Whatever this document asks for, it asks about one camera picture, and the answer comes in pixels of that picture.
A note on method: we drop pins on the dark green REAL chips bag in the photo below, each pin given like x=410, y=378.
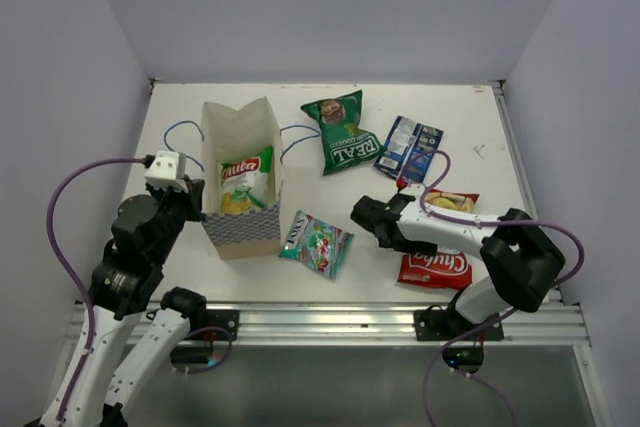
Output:
x=344, y=143

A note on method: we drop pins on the blue checkered paper bag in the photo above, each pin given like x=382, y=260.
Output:
x=230, y=135

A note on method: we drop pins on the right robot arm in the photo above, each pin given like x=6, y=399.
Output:
x=522, y=262

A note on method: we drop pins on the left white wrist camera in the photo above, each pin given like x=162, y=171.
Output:
x=166, y=170

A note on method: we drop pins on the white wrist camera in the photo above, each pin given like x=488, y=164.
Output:
x=404, y=186
x=166, y=170

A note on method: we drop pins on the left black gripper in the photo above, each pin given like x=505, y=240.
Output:
x=194, y=198

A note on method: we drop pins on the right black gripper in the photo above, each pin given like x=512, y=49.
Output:
x=407, y=247

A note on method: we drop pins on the right aluminium table edge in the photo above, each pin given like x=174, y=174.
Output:
x=524, y=186

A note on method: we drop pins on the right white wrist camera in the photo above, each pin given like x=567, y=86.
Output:
x=404, y=186

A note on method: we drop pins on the green Chuba cassava chips bag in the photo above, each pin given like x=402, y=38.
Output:
x=244, y=183

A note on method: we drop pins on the aluminium mounting rail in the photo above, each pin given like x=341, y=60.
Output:
x=395, y=324

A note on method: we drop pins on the blue Kettle snack bag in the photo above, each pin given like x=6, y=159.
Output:
x=409, y=150

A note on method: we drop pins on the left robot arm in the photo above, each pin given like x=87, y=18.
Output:
x=104, y=379

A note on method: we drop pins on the teal Fox's candy bag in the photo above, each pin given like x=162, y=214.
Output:
x=318, y=245

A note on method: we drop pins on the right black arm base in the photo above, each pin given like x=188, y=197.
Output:
x=435, y=322

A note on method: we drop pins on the red Chuba cassava chips bag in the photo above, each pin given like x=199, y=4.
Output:
x=447, y=268

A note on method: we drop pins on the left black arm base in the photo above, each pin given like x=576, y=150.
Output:
x=220, y=322

